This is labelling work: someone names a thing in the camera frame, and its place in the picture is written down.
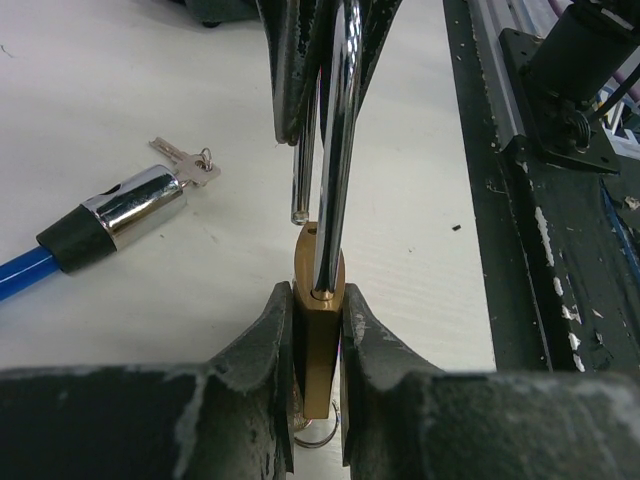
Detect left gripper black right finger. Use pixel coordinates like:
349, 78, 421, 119
341, 284, 639, 479

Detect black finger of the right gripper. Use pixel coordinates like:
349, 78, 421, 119
256, 0, 320, 146
353, 0, 402, 120

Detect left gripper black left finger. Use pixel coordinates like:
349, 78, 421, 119
1, 282, 294, 479

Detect long padlock keys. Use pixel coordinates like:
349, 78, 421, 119
294, 417, 342, 449

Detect long-shackle brass padlock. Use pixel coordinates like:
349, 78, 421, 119
294, 1, 364, 419

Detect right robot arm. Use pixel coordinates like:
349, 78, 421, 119
257, 1, 639, 165

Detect silver cable lock keys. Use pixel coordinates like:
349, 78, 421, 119
148, 137, 221, 187

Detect blue cable lock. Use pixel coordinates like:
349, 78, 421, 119
1, 165, 186, 300

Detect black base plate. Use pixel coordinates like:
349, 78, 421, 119
444, 1, 639, 373

